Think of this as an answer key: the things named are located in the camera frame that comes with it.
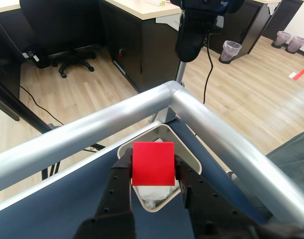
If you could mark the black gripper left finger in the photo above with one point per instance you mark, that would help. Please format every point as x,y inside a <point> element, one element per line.
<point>114,199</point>

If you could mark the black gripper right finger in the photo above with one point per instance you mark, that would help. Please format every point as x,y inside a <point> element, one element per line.
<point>206,206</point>

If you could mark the red cube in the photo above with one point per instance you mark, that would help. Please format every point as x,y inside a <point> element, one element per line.
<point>153,164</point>

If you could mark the beige box white rim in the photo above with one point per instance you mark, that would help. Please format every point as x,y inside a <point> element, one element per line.
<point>189,156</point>

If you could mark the blue-grey table mat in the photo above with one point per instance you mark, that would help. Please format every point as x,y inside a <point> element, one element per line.
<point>54,204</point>

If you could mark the red fire extinguisher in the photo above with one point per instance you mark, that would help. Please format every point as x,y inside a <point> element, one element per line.
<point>120,53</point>

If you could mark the trash bin with liner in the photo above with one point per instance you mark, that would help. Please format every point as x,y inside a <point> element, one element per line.
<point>230,51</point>
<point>296,44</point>
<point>282,38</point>

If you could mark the white floor tape piece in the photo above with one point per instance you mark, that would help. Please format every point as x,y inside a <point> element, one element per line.
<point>292,74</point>

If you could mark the red floor tape strip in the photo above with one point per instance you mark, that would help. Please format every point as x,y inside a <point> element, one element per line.
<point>302,72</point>

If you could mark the black webcam with clip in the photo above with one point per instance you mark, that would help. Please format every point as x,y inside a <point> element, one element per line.
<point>194,30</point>

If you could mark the black office chair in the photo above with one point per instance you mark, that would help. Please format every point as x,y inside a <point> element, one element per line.
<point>57,25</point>

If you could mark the silver metal pipe frame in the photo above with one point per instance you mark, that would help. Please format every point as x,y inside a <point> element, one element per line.
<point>92,124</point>

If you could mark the silver camera pole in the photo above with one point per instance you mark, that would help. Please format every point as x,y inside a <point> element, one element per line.
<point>181,72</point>

